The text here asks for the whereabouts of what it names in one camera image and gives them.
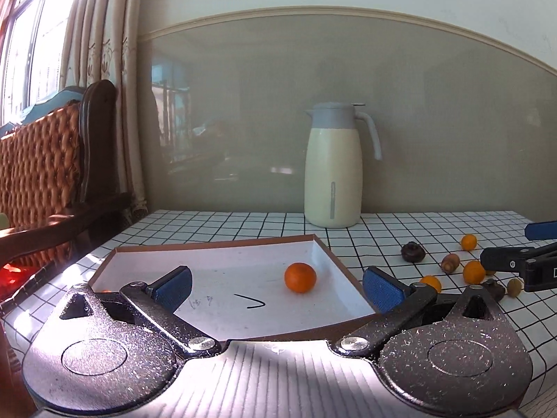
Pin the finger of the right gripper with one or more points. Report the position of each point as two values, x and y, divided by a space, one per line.
517 259
541 231

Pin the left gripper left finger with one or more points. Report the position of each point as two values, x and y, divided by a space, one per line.
157 302

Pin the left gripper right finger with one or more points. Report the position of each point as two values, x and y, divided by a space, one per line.
397 305

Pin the tan longan fruit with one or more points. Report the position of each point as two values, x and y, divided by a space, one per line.
514 287

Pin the small orange kumquat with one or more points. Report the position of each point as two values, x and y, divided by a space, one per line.
469 242
433 282

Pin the brown cylinder fruit small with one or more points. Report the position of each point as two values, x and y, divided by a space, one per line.
450 263

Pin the dark mangosteen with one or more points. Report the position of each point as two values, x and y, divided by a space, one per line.
496 289
413 252

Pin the large orange tangerine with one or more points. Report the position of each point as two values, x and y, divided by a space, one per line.
300 277

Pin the checkered tablecloth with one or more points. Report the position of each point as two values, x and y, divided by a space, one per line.
375 241

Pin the brown shallow cardboard box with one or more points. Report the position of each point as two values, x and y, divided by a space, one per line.
238 287

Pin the wooden sofa with orange cushion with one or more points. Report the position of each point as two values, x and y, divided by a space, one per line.
41 180

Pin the red cloth on sofa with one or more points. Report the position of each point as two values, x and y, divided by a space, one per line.
12 278

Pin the cream thermos jug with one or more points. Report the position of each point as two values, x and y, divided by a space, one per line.
333 166

